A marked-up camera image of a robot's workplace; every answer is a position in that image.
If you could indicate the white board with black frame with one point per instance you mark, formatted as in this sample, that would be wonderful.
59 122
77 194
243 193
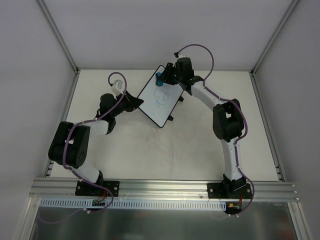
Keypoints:
159 101

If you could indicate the aluminium front rail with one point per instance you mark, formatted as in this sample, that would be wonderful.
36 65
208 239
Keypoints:
180 190

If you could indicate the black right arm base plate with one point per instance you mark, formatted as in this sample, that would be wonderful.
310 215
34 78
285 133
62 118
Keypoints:
217 191

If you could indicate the white slotted cable duct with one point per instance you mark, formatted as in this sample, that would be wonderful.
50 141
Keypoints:
128 204

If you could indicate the left aluminium frame post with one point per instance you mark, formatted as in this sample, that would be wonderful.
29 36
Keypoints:
57 34

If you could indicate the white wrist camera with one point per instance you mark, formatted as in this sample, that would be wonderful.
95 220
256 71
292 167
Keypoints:
117 87
179 55

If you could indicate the right aluminium frame post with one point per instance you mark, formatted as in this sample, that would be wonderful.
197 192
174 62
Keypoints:
275 34

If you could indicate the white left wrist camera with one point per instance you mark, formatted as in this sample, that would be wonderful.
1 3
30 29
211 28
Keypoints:
117 87

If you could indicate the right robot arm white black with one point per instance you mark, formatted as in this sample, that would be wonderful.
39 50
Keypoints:
227 123

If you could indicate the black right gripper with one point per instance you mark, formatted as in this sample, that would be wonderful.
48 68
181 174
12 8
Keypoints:
169 75

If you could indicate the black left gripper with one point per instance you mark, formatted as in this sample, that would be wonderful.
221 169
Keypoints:
128 102

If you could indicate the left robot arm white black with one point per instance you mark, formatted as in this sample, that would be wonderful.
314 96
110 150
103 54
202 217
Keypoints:
69 146

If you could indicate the blue whiteboard eraser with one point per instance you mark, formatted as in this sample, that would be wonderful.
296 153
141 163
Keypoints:
158 79

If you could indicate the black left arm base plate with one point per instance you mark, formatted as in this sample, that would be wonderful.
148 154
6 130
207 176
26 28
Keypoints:
84 189

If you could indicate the aluminium frame post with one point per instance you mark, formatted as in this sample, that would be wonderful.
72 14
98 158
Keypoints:
275 34
57 34

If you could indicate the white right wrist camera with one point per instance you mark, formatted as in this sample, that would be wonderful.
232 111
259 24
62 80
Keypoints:
179 55

